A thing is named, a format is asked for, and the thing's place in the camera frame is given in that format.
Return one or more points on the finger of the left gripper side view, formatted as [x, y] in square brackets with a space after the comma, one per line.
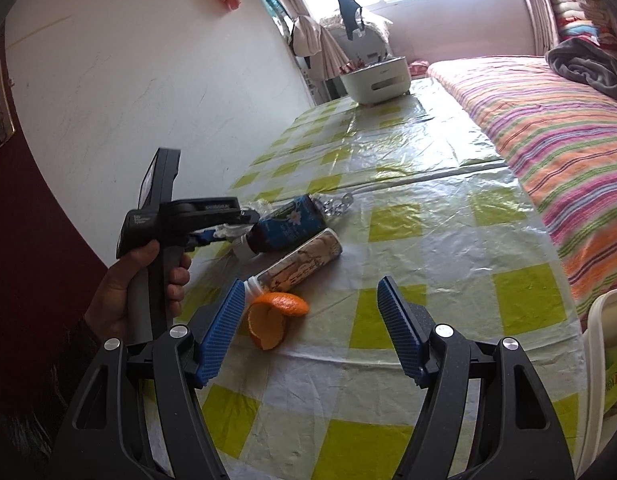
[225, 232]

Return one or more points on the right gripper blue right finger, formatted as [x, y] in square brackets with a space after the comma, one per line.
[409, 327]

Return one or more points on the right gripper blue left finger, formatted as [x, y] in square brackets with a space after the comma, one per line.
[214, 327]

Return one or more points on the orange peel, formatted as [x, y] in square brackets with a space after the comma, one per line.
[269, 315]

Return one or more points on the dark blue flower bottle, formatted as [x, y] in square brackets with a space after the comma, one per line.
[291, 224]

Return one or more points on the green snack bag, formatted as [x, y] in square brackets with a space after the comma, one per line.
[610, 381]

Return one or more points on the white trash bin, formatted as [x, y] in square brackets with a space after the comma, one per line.
[600, 345]

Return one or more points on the brown patterned bottle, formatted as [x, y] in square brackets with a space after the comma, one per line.
[295, 267]

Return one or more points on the checkered plastic tablecloth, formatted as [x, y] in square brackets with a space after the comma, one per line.
[432, 214]

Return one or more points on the dark red door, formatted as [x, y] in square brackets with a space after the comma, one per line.
[48, 275]

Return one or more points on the pink curtain left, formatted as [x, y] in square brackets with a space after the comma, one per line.
[311, 40]

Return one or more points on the striped bed sheet mattress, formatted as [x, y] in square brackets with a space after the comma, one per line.
[559, 138]

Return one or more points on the white storage box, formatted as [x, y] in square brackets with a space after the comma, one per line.
[379, 82]

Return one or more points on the white washing machine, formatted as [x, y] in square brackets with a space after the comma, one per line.
[368, 47]

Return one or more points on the black hanging garment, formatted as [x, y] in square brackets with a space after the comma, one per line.
[351, 14]

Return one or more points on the grey crumpled blanket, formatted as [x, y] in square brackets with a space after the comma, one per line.
[581, 61]

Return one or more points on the stack of folded quilts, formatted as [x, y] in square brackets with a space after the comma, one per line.
[589, 20]

